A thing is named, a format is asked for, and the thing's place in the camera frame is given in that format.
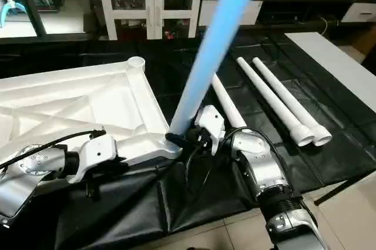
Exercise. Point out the white plastic table top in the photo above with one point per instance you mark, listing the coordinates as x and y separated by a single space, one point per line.
88 103

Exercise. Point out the white plastic table leg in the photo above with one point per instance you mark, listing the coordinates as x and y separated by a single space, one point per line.
270 97
229 106
217 33
294 100

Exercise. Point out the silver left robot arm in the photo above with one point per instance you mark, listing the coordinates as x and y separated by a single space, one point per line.
29 174

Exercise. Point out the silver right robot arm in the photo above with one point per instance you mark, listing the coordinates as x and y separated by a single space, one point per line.
258 168

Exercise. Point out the black work mat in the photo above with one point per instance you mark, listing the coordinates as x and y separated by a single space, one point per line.
135 215

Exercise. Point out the white flat board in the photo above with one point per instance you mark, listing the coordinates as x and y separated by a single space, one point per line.
335 62

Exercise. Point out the black slanted pole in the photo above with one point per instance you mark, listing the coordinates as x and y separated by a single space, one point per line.
29 3

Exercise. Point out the teal and white mop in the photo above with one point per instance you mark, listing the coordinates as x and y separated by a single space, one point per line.
9 9

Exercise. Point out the small white drawer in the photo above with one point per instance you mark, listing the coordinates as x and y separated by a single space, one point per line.
359 12

